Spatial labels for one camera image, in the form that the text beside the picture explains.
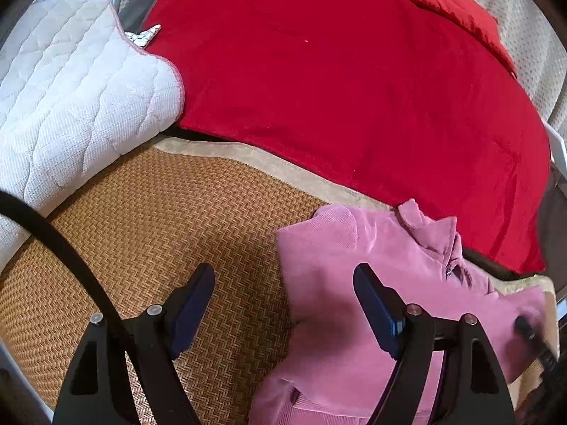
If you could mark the small patterned cloth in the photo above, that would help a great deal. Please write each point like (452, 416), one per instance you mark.
(142, 35)

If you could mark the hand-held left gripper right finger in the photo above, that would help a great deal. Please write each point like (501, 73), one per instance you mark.
(372, 305)

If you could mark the woven rattan mat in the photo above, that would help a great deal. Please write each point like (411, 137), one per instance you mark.
(155, 230)

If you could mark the red blanket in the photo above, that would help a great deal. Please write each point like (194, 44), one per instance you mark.
(332, 97)

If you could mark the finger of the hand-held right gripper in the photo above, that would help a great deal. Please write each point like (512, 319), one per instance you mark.
(529, 332)

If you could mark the white board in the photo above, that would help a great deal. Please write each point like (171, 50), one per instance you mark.
(559, 141)

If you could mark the red pillow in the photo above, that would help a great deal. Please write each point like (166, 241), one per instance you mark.
(447, 0)

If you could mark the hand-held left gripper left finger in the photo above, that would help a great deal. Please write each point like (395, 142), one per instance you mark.
(190, 314)

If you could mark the white quilted pad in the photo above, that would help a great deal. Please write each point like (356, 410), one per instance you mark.
(75, 97)

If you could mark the brown bed frame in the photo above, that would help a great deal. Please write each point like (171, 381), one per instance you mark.
(556, 212)

